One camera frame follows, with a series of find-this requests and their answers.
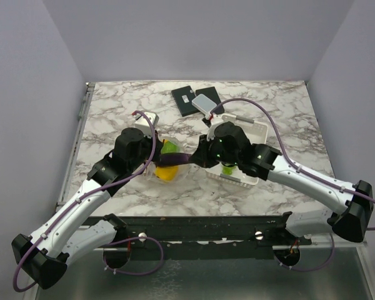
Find yellow toy lemon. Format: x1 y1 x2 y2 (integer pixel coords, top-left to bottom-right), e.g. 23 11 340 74
154 166 179 182

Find black flat box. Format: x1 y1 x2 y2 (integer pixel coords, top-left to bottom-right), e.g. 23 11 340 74
195 86 225 114

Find green toy grapes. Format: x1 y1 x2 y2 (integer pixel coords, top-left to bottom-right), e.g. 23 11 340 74
222 164 236 176

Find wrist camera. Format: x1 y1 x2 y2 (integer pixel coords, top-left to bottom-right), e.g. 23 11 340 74
202 114 224 141
134 111 159 137

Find clear polka dot zip bag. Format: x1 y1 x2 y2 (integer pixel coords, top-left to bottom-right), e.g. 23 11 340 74
143 135 189 184

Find aluminium rail left edge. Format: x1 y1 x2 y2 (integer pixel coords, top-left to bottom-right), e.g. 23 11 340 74
56 82 96 209

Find white perforated plastic basket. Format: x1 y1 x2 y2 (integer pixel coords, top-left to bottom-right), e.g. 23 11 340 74
206 113 268 188

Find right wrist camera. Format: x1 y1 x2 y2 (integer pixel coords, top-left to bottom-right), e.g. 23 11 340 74
202 114 224 141

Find purple toy eggplant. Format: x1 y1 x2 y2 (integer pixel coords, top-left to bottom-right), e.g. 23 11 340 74
155 152 191 167

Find aluminium extrusion right front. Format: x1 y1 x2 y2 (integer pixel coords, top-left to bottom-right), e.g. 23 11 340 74
309 234 368 248

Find green toy citrus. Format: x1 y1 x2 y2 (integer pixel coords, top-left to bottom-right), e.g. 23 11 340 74
161 140 180 154

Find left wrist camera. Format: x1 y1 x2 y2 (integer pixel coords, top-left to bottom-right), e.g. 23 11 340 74
134 111 159 137

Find white grey small device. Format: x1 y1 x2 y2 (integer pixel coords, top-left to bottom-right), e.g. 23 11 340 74
191 94 217 114

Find black box with label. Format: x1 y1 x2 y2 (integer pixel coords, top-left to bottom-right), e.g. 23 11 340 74
171 86 199 117

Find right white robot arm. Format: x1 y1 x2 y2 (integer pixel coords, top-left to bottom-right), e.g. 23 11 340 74
190 122 374 244

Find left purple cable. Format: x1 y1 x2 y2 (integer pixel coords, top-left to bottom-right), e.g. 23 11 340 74
12 109 164 293

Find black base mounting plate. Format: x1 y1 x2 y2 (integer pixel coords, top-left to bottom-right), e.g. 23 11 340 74
81 214 332 262

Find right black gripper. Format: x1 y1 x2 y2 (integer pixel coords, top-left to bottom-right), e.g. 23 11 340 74
191 132 240 168

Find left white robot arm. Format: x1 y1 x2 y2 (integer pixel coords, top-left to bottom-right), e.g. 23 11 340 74
11 126 161 293

